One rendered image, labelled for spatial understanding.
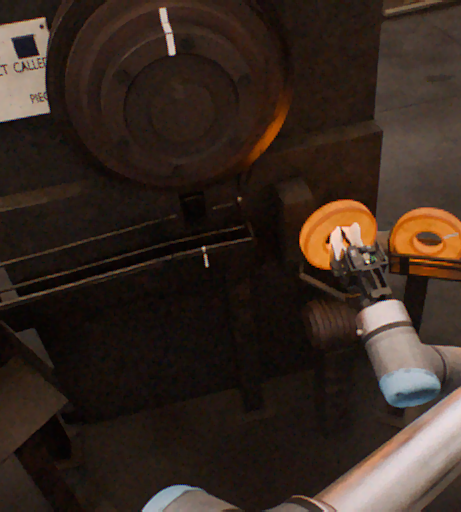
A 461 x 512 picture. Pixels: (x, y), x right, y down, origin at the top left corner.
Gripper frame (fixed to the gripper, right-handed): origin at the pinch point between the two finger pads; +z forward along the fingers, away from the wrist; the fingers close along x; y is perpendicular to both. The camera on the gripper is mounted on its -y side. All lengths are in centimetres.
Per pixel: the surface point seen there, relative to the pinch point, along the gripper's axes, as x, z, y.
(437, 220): -23.9, 1.1, -7.2
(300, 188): 1.1, 19.6, -10.4
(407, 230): -19.1, 3.2, -12.2
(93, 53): 40, 25, 32
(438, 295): -59, 20, -93
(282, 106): 5.9, 22.7, 13.5
